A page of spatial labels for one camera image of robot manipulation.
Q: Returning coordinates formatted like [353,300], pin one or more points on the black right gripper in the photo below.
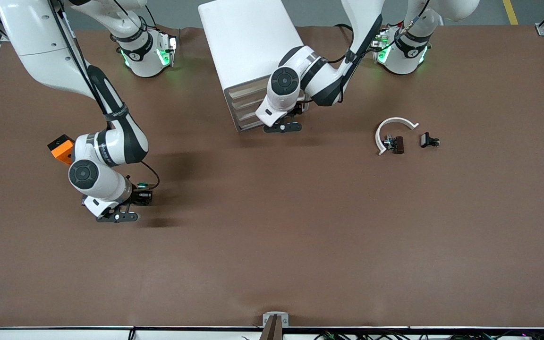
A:
[139,196]

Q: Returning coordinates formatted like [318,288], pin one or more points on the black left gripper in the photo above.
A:
[297,109]

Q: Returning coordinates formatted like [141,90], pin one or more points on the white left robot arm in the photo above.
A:
[319,78]

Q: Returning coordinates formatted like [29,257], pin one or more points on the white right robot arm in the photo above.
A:
[40,42]

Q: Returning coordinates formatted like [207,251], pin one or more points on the orange box with black base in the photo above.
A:
[62,148]

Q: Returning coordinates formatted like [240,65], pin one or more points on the white curved plastic piece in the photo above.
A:
[396,119]

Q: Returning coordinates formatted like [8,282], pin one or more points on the dark brown terminal component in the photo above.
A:
[398,144]

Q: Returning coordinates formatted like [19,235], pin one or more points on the brown table mat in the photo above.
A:
[272,236]

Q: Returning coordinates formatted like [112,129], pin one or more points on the small black clip component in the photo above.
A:
[425,140]

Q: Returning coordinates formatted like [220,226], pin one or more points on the white table edge rail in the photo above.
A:
[64,335]

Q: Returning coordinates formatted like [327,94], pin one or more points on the grey metal bracket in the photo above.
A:
[285,322]

